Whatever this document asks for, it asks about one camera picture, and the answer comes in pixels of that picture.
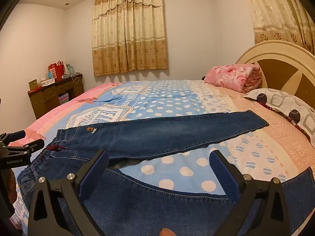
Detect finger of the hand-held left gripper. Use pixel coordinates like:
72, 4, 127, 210
0, 129, 26, 148
4, 139, 45, 154

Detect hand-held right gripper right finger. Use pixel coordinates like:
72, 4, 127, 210
209, 149, 291, 236

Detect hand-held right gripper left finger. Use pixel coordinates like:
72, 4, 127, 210
27, 149, 110, 236

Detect blue denim jeans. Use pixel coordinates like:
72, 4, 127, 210
15, 110, 315, 236

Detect brown wooden desk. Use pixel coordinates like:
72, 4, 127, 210
28, 75, 85, 120

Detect brown cardboard box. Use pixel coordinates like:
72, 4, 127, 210
29, 79, 42, 91

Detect polka dot printed bedspread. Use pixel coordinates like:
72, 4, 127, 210
0, 79, 315, 236

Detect circle patterned pillow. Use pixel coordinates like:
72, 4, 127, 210
244, 88, 315, 148

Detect folded pink floral quilt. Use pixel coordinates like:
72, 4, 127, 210
204, 63, 263, 94

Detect cream wooden headboard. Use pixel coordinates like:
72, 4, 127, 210
235, 40, 315, 109

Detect beige window curtain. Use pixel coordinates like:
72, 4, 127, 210
92, 0, 169, 77

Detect beige floral curtain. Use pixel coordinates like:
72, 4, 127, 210
241, 0, 315, 55

